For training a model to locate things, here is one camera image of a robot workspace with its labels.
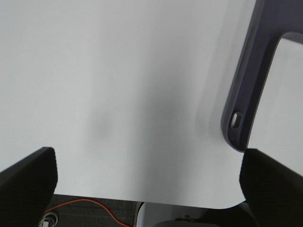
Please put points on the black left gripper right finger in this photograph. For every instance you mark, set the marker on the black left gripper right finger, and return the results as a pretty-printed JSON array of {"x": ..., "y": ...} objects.
[{"x": 273, "y": 191}]

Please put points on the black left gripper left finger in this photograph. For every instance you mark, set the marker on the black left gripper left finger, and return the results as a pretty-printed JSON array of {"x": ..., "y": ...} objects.
[{"x": 26, "y": 189}]

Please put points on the purple plastic dustpan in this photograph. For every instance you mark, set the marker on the purple plastic dustpan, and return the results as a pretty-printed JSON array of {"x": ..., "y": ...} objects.
[{"x": 271, "y": 21}]

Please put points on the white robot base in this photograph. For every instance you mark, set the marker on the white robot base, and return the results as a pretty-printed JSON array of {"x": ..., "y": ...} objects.
[{"x": 164, "y": 215}]

